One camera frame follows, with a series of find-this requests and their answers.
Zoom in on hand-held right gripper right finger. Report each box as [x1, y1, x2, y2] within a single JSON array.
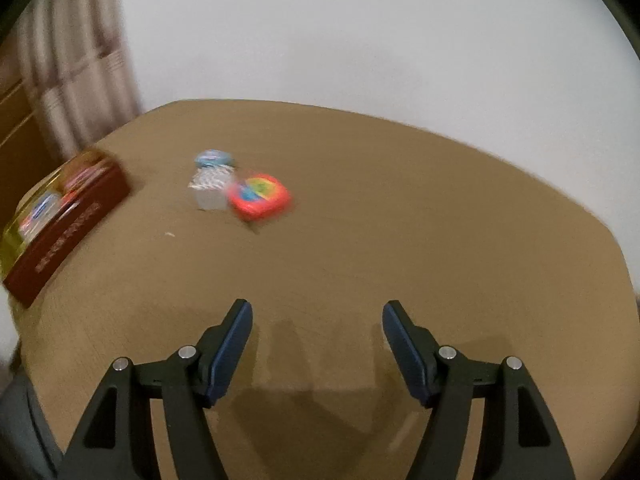
[[382, 300, 576, 480]]

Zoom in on red and gold tin box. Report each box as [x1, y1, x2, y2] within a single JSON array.
[[2, 149, 132, 309]]

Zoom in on beige patterned curtain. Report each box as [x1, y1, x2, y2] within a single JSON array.
[[15, 0, 146, 156]]

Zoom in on clear floss box blue label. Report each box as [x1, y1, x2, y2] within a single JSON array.
[[17, 192, 65, 235]]

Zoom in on orange tin with colourful print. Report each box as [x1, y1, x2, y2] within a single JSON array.
[[226, 174, 292, 222]]

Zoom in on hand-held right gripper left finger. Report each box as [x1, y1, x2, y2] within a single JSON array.
[[56, 299, 253, 480]]

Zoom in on small blue oval tin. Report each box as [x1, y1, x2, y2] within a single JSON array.
[[194, 149, 236, 170]]

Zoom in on small clear box red contents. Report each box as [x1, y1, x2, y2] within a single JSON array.
[[62, 161, 108, 193]]

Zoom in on black white zigzag cube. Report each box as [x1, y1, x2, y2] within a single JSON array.
[[187, 165, 238, 211]]

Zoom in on grey fabric surface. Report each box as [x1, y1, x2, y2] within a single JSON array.
[[0, 370, 66, 480]]

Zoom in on brown wooden panel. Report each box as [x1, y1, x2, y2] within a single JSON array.
[[0, 75, 66, 206]]

